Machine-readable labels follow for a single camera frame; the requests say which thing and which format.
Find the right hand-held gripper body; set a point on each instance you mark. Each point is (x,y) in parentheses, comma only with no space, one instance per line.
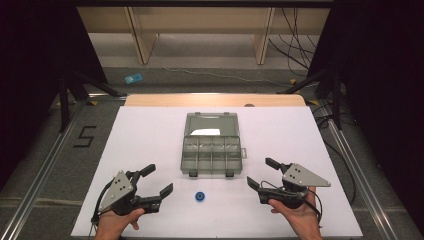
(301,178)

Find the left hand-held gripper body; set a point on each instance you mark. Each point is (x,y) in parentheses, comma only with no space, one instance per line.
(116,190)

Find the small blue wheel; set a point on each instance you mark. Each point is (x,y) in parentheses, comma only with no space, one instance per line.
(200,196)

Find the clear grey compartment box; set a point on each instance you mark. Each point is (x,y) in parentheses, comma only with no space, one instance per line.
(211,146)

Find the person's left hand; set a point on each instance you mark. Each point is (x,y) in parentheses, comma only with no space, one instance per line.
(115,223)

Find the person's right hand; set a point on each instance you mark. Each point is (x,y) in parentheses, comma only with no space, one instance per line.
(300,215)

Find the white table mat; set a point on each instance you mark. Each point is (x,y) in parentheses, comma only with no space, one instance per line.
(150,140)

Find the yellow tape piece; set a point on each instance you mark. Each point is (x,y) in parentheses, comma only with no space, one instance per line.
(93,103)
(293,81)
(313,102)

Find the black metal stand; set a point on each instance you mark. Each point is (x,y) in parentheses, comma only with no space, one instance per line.
(336,100)
(64,100)

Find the blue card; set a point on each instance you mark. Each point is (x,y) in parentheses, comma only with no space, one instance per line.
(133,78)

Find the dark curtain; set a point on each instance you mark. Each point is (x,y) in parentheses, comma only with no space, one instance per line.
(36,66)
(383,83)

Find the light wooden shelf unit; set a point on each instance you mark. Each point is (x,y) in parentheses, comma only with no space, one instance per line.
(200,20)

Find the aluminium floor rail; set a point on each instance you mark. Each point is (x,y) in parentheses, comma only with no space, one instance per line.
(40,176)
(360,180)

